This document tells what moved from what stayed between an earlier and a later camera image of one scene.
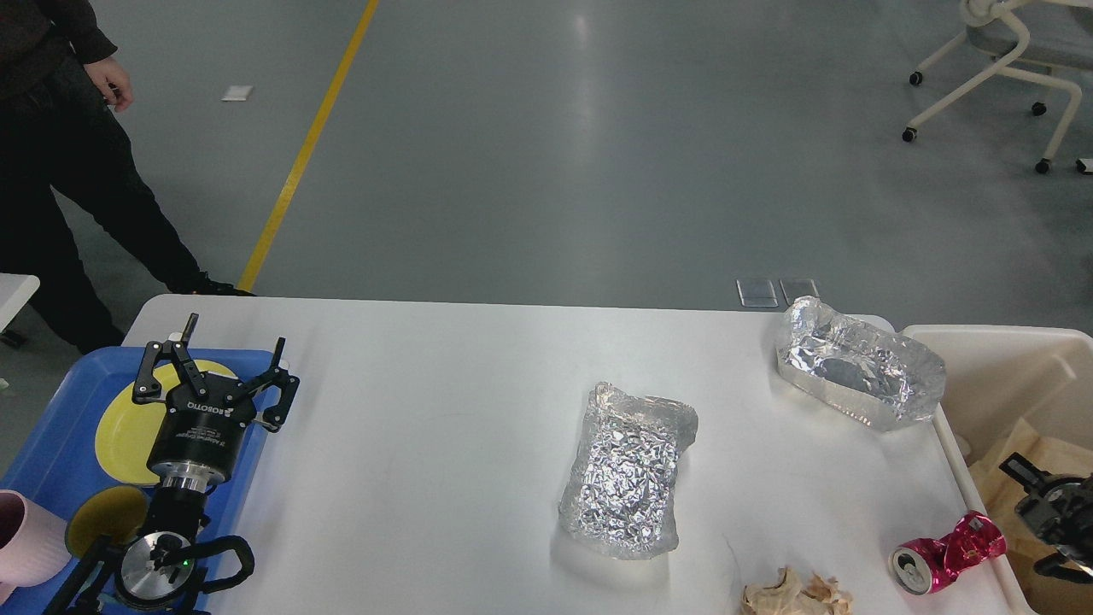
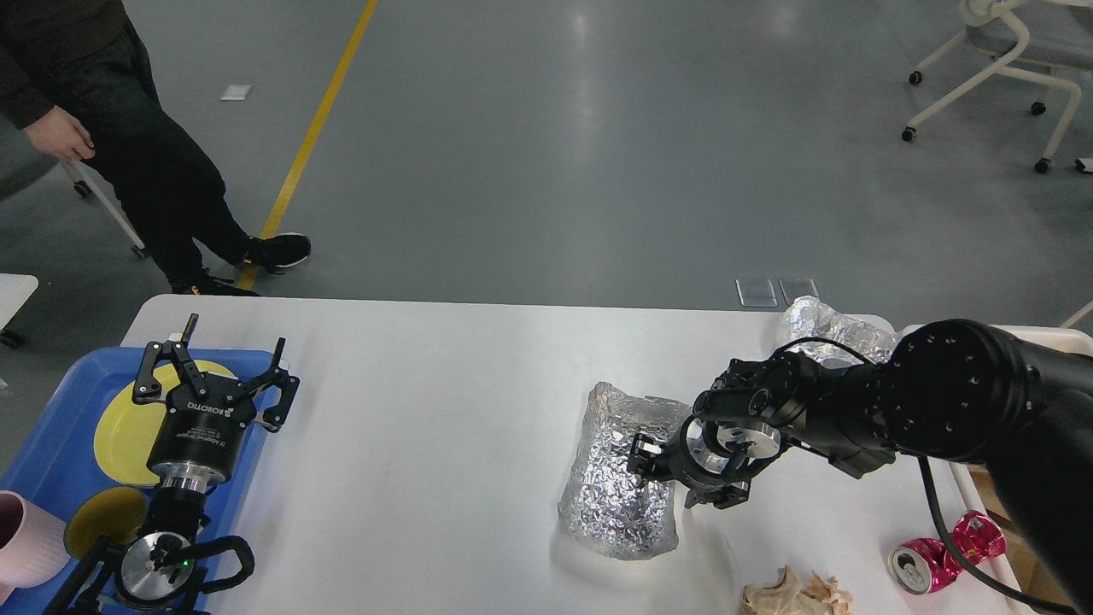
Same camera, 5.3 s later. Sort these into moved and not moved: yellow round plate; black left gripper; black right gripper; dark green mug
Moved: black right gripper
Not moved: dark green mug; black left gripper; yellow round plate
